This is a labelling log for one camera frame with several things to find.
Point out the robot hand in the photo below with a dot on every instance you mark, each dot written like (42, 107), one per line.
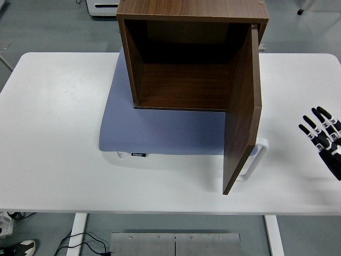
(333, 160)

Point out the brown wooden cabinet door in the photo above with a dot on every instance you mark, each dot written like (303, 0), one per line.
(242, 106)

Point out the brown wooden cabinet body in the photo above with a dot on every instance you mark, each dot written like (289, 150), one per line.
(186, 8)

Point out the white table leg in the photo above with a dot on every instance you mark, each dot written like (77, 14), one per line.
(274, 234)
(77, 234)

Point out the black caster wheel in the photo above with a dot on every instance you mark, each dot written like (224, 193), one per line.
(300, 11)

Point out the blue-grey perforated mat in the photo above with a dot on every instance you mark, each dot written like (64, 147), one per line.
(160, 133)

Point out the black mat label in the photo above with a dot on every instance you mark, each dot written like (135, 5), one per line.
(139, 154)

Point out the grey metal plate with screws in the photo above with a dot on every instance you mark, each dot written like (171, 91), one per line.
(144, 245)

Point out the white mat tag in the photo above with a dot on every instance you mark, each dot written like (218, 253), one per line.
(122, 154)

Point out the white box appliance with slot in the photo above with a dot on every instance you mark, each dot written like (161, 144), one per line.
(102, 10)

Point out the person's foot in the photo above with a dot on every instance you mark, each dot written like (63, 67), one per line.
(18, 248)

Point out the white floor device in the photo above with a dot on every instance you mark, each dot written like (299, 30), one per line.
(5, 224)

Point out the clear floor plate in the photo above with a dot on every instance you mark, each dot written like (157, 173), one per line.
(4, 45)

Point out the grey metal bracket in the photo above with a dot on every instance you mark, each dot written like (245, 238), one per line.
(262, 48)

